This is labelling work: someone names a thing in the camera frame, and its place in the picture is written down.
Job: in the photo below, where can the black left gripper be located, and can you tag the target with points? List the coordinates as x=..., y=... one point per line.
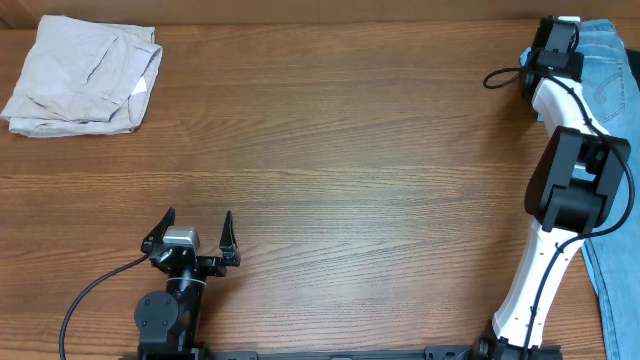
x=216, y=267

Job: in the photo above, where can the light blue denim jeans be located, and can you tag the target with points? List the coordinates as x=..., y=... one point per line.
x=612, y=261

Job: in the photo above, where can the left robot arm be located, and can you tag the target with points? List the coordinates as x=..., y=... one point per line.
x=168, y=320

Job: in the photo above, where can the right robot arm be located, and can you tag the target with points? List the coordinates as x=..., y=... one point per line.
x=570, y=193

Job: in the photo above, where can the folded beige trousers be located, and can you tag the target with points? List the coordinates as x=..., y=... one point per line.
x=84, y=78

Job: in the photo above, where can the light blue garment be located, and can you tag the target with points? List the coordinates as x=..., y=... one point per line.
x=523, y=60

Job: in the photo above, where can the black patterned garment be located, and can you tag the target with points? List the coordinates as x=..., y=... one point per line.
x=634, y=64

